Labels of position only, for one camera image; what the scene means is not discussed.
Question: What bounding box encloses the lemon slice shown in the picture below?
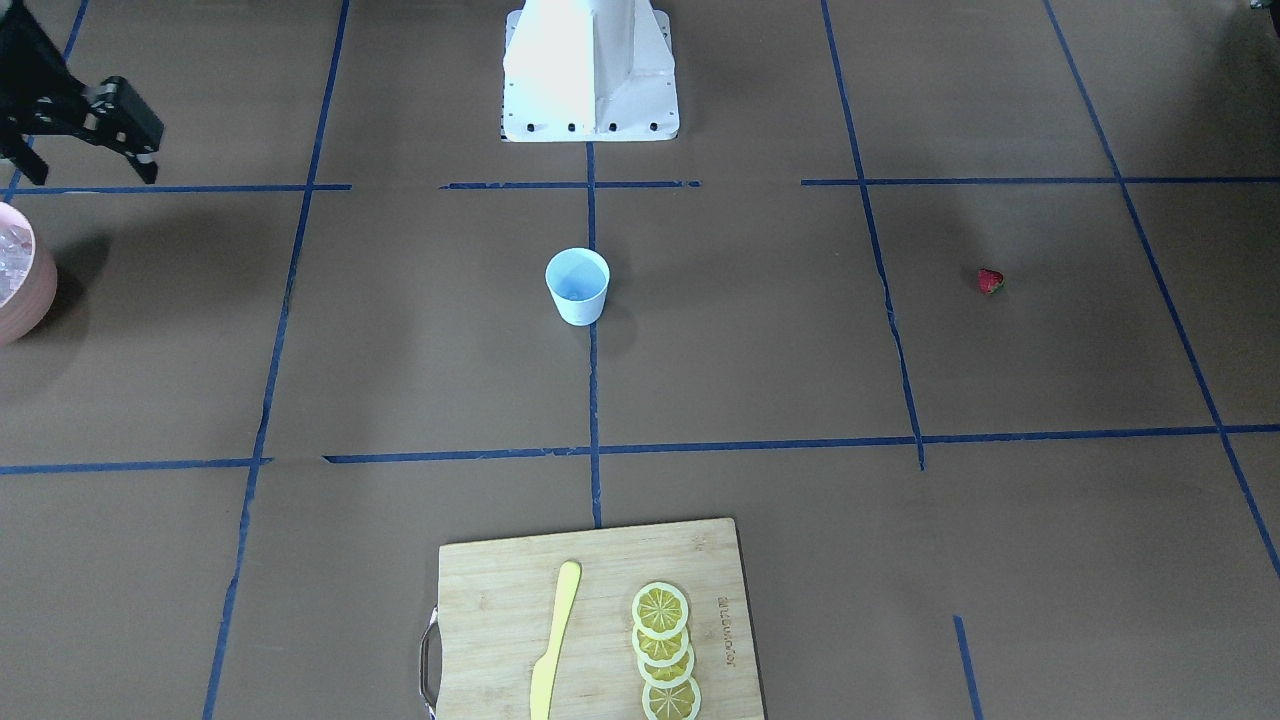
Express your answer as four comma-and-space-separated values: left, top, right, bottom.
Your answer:
636, 646, 696, 689
631, 625, 690, 667
641, 678, 701, 720
631, 582, 690, 641

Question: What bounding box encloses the wooden cutting board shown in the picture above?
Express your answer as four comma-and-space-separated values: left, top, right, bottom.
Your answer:
419, 518, 765, 719

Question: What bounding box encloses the red strawberry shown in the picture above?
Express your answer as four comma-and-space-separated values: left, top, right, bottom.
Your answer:
977, 268, 1006, 296

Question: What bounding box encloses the pink bowl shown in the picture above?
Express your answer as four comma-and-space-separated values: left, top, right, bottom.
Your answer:
1, 202, 58, 346

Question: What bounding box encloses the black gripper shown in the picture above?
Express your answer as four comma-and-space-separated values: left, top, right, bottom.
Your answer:
1, 1, 165, 186

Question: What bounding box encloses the clear ice cubes pile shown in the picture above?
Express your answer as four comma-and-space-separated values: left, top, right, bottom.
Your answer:
0, 224, 35, 304

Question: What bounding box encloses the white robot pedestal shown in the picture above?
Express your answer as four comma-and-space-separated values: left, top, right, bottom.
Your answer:
500, 1, 681, 143

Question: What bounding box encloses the yellow plastic knife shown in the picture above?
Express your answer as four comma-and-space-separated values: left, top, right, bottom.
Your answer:
529, 560, 582, 719

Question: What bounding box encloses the light blue cup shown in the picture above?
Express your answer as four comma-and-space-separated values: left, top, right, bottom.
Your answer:
544, 247, 611, 327

